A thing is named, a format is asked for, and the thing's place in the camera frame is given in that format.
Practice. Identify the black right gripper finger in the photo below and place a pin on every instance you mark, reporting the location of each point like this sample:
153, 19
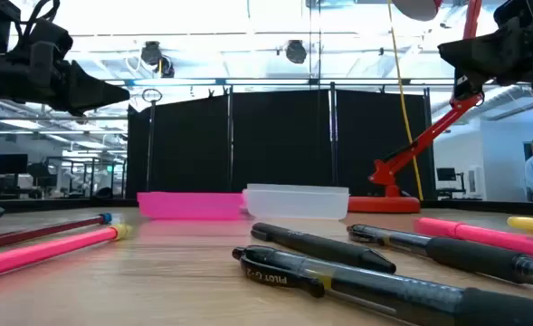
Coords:
488, 56

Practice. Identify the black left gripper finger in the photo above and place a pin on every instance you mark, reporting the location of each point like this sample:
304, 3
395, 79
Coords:
94, 95

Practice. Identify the blue pen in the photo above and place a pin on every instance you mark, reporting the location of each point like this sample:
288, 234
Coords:
44, 232

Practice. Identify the pink pencil with yellow eraser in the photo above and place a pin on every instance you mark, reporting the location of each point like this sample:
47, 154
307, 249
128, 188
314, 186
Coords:
44, 251

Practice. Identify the pink highlighter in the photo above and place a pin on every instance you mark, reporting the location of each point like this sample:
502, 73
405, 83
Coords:
483, 235

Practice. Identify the black gel pen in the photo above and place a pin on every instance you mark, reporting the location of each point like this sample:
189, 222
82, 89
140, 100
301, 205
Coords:
465, 256

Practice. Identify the black marker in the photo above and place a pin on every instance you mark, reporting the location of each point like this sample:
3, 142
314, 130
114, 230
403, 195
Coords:
320, 246

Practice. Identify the black Pilot G-2 pen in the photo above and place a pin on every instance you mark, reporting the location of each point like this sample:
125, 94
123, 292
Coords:
383, 290

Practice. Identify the pink plastic box lid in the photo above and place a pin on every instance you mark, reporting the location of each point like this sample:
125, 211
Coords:
189, 206

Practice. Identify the clear plastic supply box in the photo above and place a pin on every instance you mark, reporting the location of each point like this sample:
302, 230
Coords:
297, 204

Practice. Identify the black round spotlight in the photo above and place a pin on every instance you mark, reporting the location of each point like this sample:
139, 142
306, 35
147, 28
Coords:
296, 52
152, 53

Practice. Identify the black computer monitor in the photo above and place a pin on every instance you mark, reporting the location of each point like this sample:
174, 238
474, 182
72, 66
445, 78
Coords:
446, 174
12, 164

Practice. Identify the red desk lamp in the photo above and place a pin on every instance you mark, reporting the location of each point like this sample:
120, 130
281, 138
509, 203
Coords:
383, 204

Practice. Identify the black partition screen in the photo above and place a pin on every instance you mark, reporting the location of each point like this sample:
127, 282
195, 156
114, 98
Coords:
279, 145

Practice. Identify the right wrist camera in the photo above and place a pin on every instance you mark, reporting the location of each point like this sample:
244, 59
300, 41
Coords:
528, 13

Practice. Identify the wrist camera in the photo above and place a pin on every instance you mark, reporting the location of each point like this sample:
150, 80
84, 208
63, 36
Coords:
49, 41
528, 13

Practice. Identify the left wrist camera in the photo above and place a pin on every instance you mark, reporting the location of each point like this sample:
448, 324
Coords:
49, 41

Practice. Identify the black aluminium table frame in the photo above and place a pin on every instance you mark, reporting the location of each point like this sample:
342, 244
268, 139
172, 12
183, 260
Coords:
67, 204

